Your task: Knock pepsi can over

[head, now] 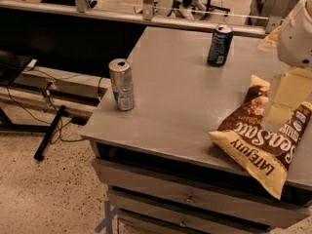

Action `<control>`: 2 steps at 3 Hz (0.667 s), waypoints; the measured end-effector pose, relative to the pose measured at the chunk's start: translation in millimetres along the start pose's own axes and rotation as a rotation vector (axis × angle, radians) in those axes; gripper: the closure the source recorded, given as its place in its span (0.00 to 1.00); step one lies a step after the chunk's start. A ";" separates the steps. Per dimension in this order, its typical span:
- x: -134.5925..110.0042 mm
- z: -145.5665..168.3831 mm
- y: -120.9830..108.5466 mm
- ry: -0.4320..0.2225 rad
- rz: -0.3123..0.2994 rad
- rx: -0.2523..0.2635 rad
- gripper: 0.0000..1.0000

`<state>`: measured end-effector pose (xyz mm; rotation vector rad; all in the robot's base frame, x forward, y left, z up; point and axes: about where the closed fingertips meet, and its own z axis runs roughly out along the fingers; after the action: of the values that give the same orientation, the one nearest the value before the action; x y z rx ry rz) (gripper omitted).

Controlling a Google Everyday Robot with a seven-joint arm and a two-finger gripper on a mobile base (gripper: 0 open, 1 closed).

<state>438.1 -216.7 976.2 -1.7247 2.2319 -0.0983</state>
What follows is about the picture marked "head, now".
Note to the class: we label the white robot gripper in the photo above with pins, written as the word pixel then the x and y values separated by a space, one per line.
pixel 294 38

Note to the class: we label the blue pepsi can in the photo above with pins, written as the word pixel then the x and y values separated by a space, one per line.
pixel 221 42

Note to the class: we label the silver energy drink can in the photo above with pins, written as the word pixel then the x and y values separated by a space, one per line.
pixel 122 83

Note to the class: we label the brown yellow chip bag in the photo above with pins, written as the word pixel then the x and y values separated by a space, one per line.
pixel 266 155

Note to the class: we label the grey drawer cabinet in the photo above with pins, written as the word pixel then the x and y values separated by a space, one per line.
pixel 163 172

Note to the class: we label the low grey shelf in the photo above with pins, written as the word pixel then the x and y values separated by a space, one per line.
pixel 43 88

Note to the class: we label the black floor stand bar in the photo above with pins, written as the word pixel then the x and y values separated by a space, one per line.
pixel 39 153

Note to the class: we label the metal railing frame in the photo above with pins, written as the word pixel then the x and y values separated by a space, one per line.
pixel 255 16

